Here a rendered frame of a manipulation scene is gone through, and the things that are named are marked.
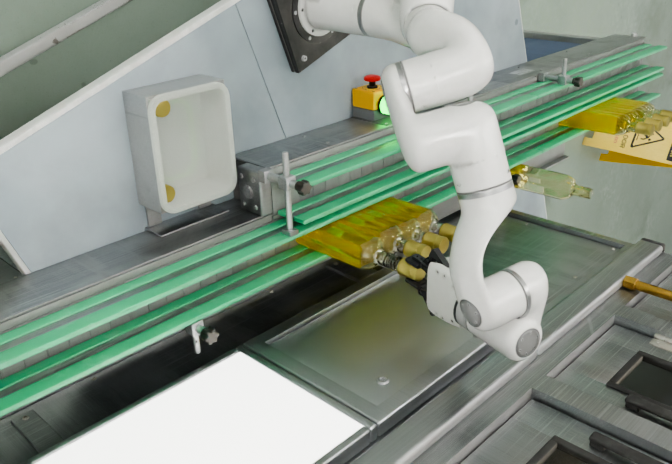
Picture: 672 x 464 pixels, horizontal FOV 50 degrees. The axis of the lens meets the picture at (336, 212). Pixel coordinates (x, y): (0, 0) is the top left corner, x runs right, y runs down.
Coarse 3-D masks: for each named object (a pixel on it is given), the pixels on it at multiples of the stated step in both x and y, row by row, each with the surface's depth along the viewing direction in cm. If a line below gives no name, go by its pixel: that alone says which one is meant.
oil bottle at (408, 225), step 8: (368, 208) 155; (376, 208) 155; (384, 208) 155; (376, 216) 151; (384, 216) 151; (392, 216) 151; (400, 216) 151; (408, 216) 151; (400, 224) 147; (408, 224) 147; (416, 224) 148; (408, 232) 147
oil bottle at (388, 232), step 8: (352, 216) 151; (360, 216) 151; (368, 216) 151; (352, 224) 148; (360, 224) 147; (368, 224) 147; (376, 224) 147; (384, 224) 147; (392, 224) 146; (368, 232) 145; (376, 232) 144; (384, 232) 143; (392, 232) 144; (400, 232) 145; (384, 240) 143; (392, 240) 143; (392, 248) 144
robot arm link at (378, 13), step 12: (372, 0) 140; (384, 0) 140; (396, 0) 136; (360, 12) 142; (372, 12) 140; (384, 12) 139; (396, 12) 136; (360, 24) 143; (372, 24) 141; (384, 24) 138; (396, 24) 136; (372, 36) 145; (384, 36) 141; (396, 36) 137
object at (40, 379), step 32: (640, 96) 257; (576, 128) 224; (512, 160) 198; (416, 192) 179; (448, 192) 178; (288, 256) 149; (320, 256) 148; (224, 288) 138; (256, 288) 137; (160, 320) 128; (192, 320) 127; (64, 352) 119; (96, 352) 119; (128, 352) 119; (0, 384) 111; (32, 384) 111; (64, 384) 112; (0, 416) 106
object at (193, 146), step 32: (160, 96) 126; (192, 96) 139; (224, 96) 136; (160, 128) 136; (192, 128) 141; (224, 128) 139; (160, 160) 129; (192, 160) 143; (224, 160) 142; (160, 192) 131; (192, 192) 140; (224, 192) 141
